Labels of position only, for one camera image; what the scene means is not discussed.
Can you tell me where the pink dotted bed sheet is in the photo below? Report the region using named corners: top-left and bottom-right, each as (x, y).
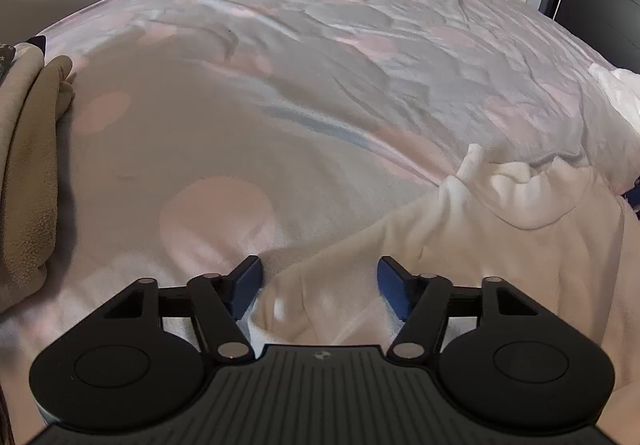
top-left (1, 0), bottom-right (639, 444)

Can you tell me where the white fleece garment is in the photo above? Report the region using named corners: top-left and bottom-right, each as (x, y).
top-left (248, 145), bottom-right (639, 444)

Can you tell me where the beige folded fleece garment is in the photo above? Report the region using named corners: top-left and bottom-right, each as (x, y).
top-left (1, 42), bottom-right (74, 311)

